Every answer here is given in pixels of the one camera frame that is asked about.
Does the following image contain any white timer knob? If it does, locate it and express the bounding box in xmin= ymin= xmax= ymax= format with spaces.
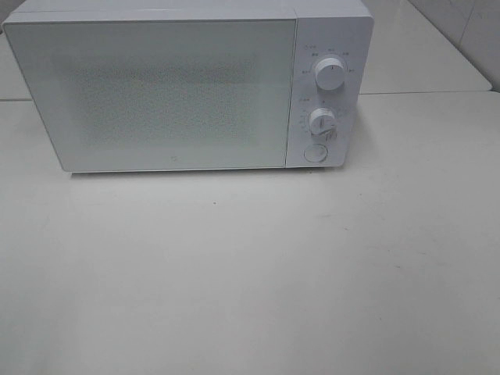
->
xmin=309 ymin=108 xmax=337 ymax=137

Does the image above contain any upper white power knob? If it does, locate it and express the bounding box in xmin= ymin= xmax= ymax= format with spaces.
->
xmin=314 ymin=57 xmax=345 ymax=91

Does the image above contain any white microwave door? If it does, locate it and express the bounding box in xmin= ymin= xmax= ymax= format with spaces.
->
xmin=5 ymin=20 xmax=295 ymax=173

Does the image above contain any round white door button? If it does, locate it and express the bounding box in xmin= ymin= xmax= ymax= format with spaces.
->
xmin=304 ymin=144 xmax=328 ymax=163

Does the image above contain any white microwave oven body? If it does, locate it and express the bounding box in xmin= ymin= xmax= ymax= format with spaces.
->
xmin=2 ymin=1 xmax=373 ymax=171

